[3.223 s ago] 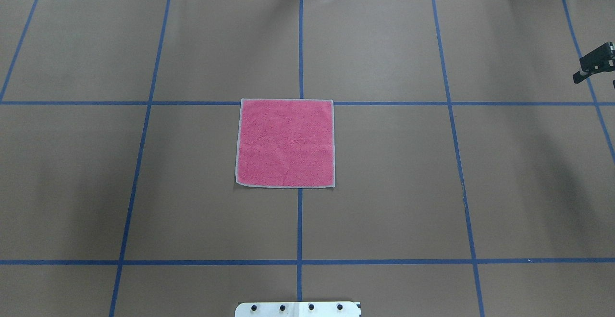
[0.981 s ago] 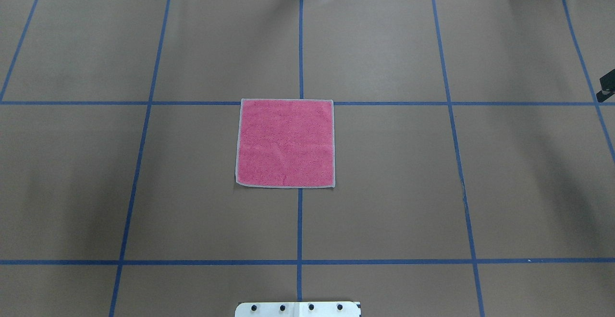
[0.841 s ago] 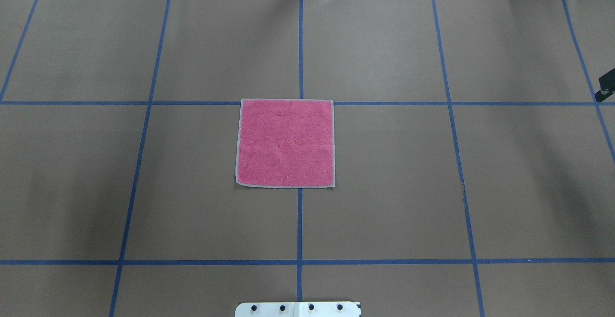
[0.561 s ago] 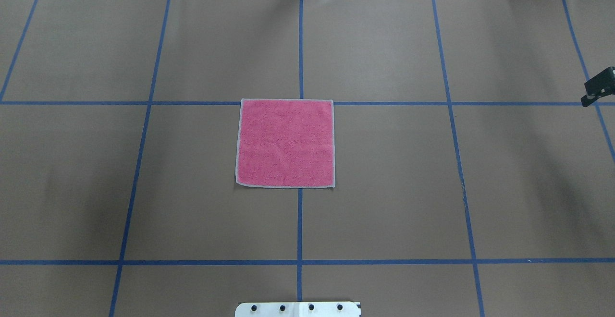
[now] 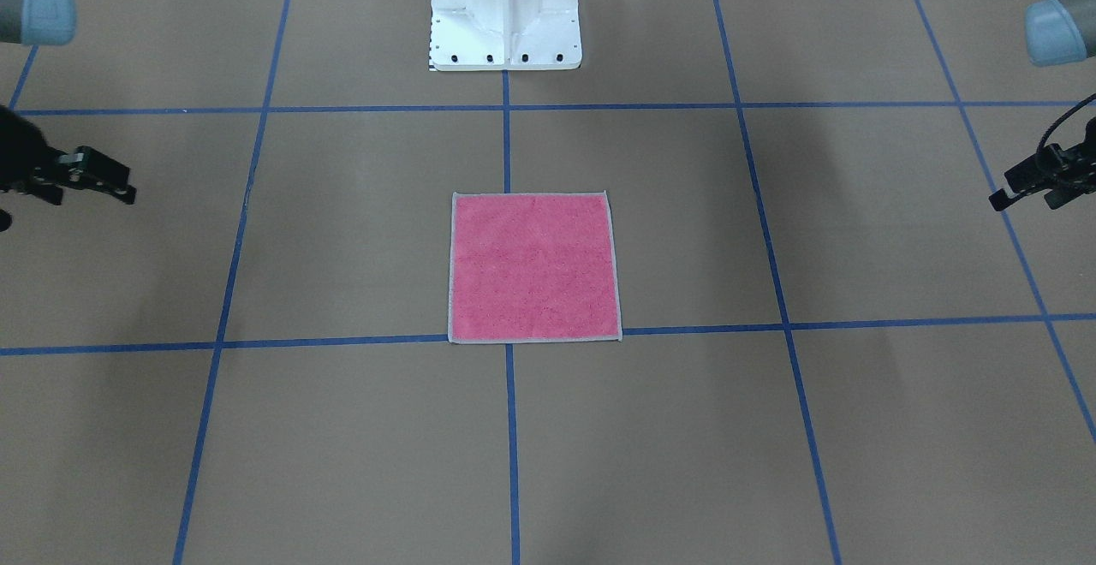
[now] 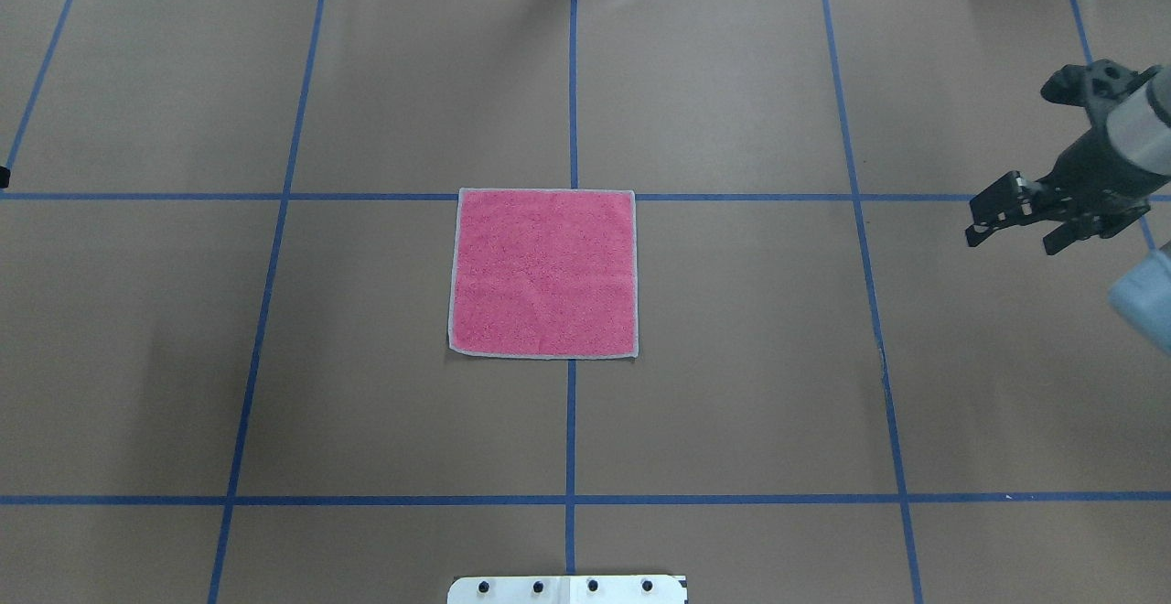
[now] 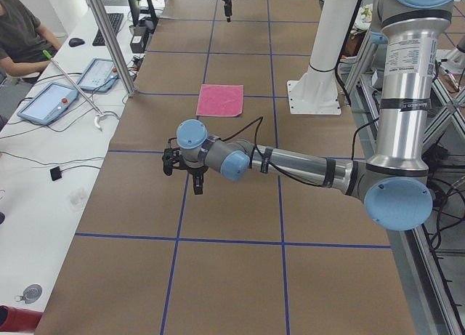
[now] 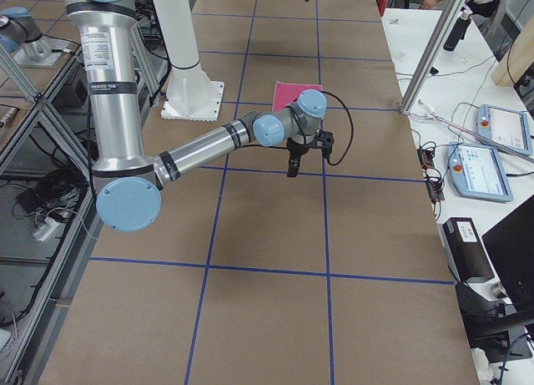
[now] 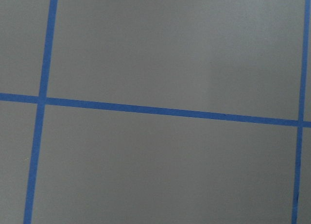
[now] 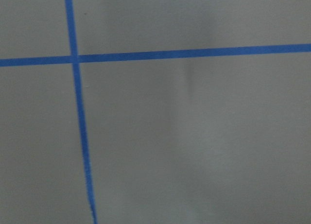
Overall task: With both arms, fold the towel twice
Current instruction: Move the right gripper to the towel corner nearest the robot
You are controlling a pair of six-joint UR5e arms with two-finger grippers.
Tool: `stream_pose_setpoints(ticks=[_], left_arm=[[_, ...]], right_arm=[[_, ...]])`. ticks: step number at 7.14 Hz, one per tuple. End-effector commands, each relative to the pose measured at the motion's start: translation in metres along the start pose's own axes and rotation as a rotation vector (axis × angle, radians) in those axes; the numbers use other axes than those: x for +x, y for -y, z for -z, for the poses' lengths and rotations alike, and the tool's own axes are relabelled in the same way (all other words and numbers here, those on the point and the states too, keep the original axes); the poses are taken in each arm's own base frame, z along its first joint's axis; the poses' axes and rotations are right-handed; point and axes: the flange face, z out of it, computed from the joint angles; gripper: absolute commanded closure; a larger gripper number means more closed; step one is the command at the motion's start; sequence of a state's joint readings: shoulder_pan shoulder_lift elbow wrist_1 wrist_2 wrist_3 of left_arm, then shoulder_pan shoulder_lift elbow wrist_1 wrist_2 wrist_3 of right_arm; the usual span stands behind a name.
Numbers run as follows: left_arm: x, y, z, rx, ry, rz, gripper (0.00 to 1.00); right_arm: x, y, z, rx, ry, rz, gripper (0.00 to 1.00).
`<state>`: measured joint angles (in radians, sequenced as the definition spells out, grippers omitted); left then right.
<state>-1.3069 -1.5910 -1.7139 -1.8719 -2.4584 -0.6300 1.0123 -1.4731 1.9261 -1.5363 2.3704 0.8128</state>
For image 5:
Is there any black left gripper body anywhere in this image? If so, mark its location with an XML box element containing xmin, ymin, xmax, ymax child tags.
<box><xmin>1036</xmin><ymin>119</ymin><xmax>1095</xmax><ymax>193</ymax></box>

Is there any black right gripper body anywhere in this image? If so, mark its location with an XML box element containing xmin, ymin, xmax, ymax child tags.
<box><xmin>1</xmin><ymin>106</ymin><xmax>77</xmax><ymax>205</ymax></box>

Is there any pink towel with grey edge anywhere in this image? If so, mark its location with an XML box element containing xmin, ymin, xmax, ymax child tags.
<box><xmin>447</xmin><ymin>192</ymin><xmax>623</xmax><ymax>344</ymax></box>

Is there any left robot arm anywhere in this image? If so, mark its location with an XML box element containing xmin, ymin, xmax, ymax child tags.
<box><xmin>989</xmin><ymin>0</ymin><xmax>1095</xmax><ymax>211</ymax></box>

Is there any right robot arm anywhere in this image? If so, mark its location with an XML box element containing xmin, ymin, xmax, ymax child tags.
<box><xmin>1</xmin><ymin>0</ymin><xmax>137</xmax><ymax>206</ymax></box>

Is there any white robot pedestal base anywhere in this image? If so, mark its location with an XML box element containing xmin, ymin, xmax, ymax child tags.
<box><xmin>429</xmin><ymin>0</ymin><xmax>583</xmax><ymax>71</ymax></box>

